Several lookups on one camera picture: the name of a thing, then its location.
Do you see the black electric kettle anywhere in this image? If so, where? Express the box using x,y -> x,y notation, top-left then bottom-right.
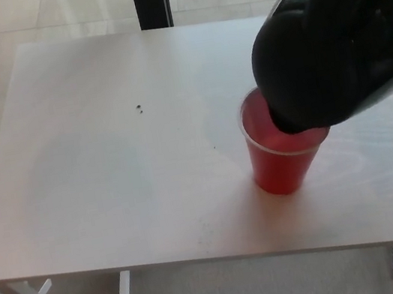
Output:
238,0 -> 393,141

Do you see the red plastic cup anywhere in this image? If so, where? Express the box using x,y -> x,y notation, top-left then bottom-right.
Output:
234,75 -> 341,202

